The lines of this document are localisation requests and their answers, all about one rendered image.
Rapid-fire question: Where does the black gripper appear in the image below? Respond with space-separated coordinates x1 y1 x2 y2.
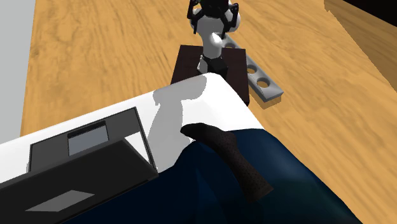
186 0 240 40

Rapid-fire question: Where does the dark brown robot stand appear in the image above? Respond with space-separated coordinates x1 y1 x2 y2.
170 45 251 107

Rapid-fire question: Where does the white bed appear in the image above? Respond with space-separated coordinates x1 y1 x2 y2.
0 72 365 224

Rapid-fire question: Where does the grey rack with round holes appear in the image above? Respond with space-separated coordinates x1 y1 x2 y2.
221 33 284 103

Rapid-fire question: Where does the black sock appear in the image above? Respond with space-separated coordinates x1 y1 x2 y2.
180 122 275 204

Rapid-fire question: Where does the dark blue blanket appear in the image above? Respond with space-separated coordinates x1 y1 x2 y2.
62 128 365 224

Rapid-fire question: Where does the black laptop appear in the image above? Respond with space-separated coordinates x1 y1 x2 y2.
0 106 160 224

